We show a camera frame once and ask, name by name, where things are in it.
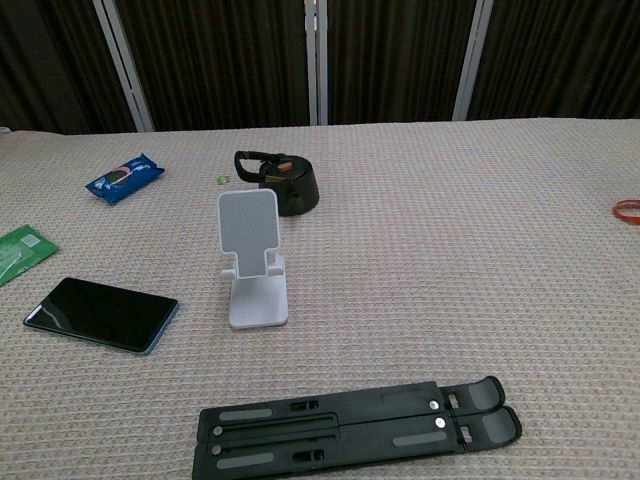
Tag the dark brown curtain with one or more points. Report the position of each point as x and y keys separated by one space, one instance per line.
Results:
x=225 y=60

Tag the orange rubber band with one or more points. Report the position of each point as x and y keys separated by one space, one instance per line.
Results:
x=625 y=212

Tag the white metal partition post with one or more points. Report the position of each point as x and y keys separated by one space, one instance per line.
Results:
x=472 y=60
x=125 y=65
x=316 y=60

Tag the black smartphone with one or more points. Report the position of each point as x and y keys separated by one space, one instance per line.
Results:
x=97 y=313

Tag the white folding phone stand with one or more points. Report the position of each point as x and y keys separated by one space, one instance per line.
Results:
x=248 y=235

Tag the black folded laptop stand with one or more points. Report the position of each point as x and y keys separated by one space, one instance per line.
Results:
x=350 y=430

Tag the small green clear wrapper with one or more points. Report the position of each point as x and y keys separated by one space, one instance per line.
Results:
x=222 y=178

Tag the blue snack packet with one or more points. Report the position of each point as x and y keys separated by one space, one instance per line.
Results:
x=122 y=178

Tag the green sachet packet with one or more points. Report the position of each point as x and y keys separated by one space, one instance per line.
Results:
x=20 y=250

